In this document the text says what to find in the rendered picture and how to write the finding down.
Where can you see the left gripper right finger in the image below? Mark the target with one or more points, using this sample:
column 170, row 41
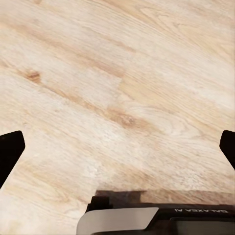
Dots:
column 227, row 146

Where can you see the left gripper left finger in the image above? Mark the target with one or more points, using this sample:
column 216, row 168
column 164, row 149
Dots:
column 12, row 146

